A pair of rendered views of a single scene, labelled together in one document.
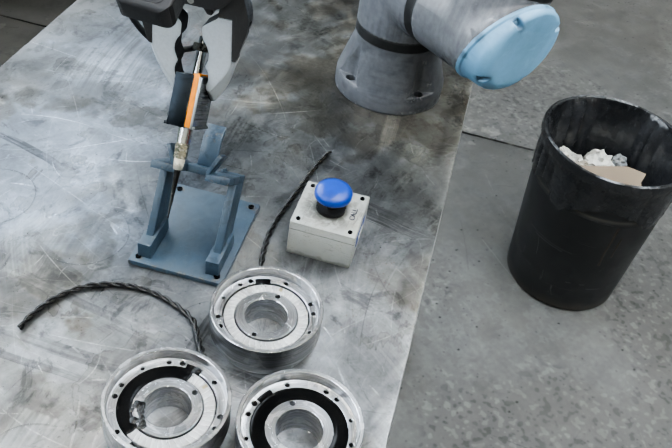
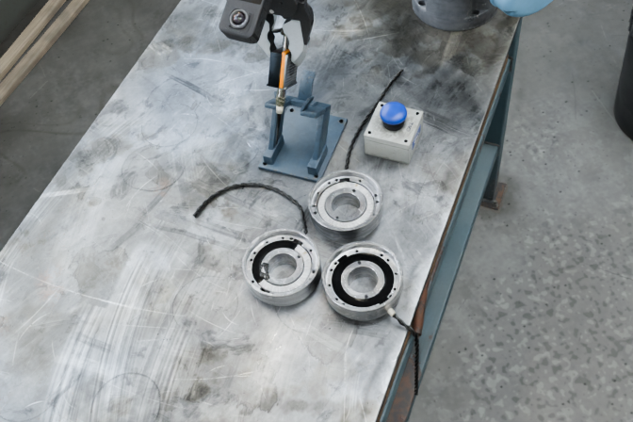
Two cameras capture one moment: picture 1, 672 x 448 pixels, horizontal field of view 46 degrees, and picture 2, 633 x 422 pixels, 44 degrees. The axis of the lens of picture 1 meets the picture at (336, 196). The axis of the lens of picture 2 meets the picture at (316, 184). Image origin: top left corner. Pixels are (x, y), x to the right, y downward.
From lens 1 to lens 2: 0.38 m
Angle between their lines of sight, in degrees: 19
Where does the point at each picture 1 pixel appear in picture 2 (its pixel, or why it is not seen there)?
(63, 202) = (215, 126)
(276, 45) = not seen: outside the picture
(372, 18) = not seen: outside the picture
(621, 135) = not seen: outside the picture
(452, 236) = (562, 89)
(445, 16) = not seen: outside the picture
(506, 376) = (602, 214)
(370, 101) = (437, 22)
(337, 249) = (398, 153)
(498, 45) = not seen: outside the picture
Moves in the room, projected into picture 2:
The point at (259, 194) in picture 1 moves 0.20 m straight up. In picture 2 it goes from (348, 109) to (339, 13)
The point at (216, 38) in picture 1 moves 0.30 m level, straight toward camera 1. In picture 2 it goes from (292, 31) to (277, 230)
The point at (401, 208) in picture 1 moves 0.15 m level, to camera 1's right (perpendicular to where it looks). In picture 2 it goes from (453, 113) to (552, 124)
